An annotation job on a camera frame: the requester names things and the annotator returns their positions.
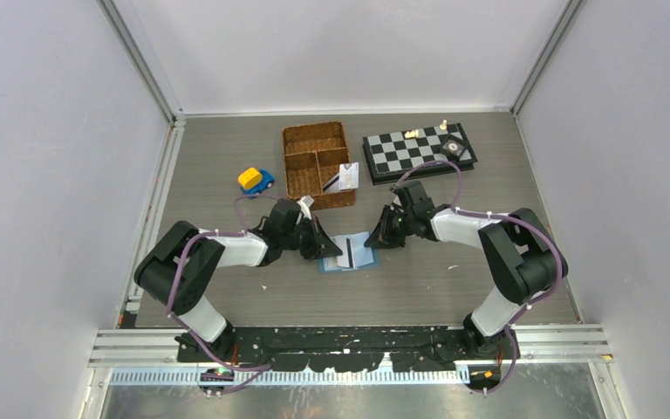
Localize cards in basket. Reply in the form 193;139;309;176
322;175;340;194

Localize blue card holder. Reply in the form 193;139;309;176
318;231;380;273

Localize black square box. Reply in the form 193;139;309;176
440;137;468;161

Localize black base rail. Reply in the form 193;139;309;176
176;326;514;373

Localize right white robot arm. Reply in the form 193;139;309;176
366;181;569;359

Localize brown wicker basket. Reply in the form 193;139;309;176
282;121;356;210

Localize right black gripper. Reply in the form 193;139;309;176
366;205;415;250

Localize blue yellow toy car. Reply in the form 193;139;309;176
237;167;275;196

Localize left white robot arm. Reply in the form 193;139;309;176
133;196;343;361

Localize white portrait credit card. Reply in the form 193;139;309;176
320;258;341;272

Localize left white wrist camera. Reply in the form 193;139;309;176
297;196;314;220

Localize black white chessboard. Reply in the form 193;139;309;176
362;123;478;185

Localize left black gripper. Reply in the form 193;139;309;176
281;215;342;261

